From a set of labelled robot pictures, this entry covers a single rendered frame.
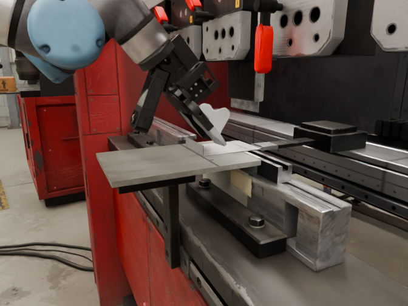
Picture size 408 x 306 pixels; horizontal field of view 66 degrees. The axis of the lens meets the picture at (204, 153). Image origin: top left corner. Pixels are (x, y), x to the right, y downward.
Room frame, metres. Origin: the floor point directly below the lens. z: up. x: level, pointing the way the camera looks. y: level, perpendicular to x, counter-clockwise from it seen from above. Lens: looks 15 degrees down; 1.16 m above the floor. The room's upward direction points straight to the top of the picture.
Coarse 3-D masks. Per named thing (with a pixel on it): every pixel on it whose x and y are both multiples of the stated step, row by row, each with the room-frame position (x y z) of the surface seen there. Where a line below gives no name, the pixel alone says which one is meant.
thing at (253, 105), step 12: (240, 60) 0.62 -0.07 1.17; (252, 60) 0.59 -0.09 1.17; (228, 72) 0.67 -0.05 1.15; (240, 72) 0.62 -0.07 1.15; (252, 72) 0.59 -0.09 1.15; (228, 84) 0.67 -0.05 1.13; (240, 84) 0.62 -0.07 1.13; (252, 84) 0.59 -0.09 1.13; (228, 96) 0.66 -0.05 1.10; (240, 96) 0.62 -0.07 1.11; (252, 96) 0.59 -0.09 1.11; (240, 108) 0.64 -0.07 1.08; (252, 108) 0.60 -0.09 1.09
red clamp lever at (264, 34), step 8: (256, 0) 0.45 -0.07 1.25; (264, 0) 0.45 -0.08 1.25; (272, 0) 0.45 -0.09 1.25; (256, 8) 0.45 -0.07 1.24; (264, 8) 0.45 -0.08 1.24; (272, 8) 0.45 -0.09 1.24; (280, 8) 0.46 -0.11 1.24; (264, 16) 0.45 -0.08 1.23; (264, 24) 0.45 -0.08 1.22; (256, 32) 0.46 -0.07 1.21; (264, 32) 0.45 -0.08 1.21; (272, 32) 0.45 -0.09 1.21; (256, 40) 0.46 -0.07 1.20; (264, 40) 0.45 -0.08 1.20; (272, 40) 0.45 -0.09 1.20; (256, 48) 0.45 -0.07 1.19; (264, 48) 0.45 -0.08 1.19; (272, 48) 0.46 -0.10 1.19; (256, 56) 0.45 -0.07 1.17; (264, 56) 0.45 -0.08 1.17; (256, 64) 0.45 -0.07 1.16; (264, 64) 0.45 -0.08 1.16; (264, 72) 0.46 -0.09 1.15
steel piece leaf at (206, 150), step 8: (192, 144) 0.60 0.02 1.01; (200, 144) 0.57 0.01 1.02; (208, 144) 0.65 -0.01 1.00; (216, 144) 0.65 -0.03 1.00; (232, 144) 0.65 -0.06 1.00; (200, 152) 0.57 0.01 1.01; (208, 152) 0.58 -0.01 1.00; (216, 152) 0.58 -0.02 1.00; (224, 152) 0.58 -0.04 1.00; (232, 152) 0.59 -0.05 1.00
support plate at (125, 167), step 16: (176, 144) 0.66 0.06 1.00; (112, 160) 0.54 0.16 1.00; (128, 160) 0.54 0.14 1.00; (144, 160) 0.54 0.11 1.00; (160, 160) 0.54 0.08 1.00; (176, 160) 0.54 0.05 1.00; (192, 160) 0.54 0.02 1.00; (224, 160) 0.54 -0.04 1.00; (240, 160) 0.54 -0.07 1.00; (256, 160) 0.54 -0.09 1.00; (112, 176) 0.45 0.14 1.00; (128, 176) 0.45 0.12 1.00; (144, 176) 0.45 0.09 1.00; (160, 176) 0.46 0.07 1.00; (176, 176) 0.47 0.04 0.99
